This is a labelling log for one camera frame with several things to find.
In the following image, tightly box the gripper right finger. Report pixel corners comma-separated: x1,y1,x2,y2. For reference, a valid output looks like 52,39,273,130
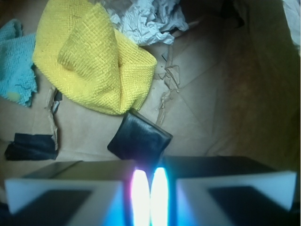
150,156,297,226

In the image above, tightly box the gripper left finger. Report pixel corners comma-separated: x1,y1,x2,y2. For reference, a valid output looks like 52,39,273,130
4,160,151,226

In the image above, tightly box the black box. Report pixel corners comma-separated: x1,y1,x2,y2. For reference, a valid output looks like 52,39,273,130
107,109,173,165

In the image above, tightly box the brown paper bag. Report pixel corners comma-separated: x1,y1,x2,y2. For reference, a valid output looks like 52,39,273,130
0,0,300,171

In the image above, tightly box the light blue cloth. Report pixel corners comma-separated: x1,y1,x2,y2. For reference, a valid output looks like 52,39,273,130
0,19,38,107

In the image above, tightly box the yellow cloth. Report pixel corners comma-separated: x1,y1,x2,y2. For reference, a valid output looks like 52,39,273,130
32,0,157,115

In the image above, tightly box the crumpled white paper towel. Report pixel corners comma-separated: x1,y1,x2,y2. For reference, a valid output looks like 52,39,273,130
103,0,189,46

